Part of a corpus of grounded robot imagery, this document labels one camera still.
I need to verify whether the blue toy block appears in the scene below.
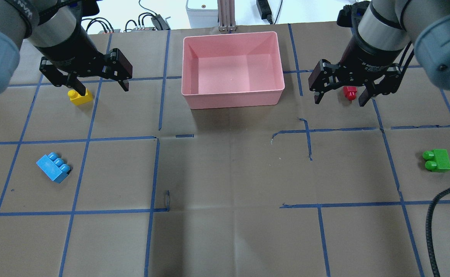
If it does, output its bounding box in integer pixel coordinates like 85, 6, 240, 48
36, 152, 72, 184

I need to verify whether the aluminium frame post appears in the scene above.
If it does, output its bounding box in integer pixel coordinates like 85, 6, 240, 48
217, 0, 236, 33

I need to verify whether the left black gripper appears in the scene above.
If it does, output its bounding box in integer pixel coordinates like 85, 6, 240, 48
33, 23, 133, 96

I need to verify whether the white square box device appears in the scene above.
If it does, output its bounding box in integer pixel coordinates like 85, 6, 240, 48
186, 0, 218, 28

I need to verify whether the brown paper table cover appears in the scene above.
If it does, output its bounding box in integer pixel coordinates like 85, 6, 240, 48
0, 22, 450, 277

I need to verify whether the green toy block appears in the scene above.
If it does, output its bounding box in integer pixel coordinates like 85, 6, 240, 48
422, 149, 450, 172

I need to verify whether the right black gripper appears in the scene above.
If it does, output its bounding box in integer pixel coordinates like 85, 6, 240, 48
309, 35, 404, 107

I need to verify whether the black power adapter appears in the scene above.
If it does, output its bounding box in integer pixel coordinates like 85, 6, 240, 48
255, 0, 273, 23

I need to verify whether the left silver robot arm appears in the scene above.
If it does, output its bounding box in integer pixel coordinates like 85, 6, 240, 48
0, 0, 133, 96

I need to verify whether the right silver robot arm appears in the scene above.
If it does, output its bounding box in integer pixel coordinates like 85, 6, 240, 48
309, 0, 450, 107

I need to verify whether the yellow toy block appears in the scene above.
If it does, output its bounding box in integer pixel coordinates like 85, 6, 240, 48
67, 89, 93, 106

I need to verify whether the pink plastic box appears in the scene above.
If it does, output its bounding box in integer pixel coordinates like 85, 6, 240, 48
181, 31, 285, 109

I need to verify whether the red toy block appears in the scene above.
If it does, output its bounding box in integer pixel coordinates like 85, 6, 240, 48
343, 86, 358, 101

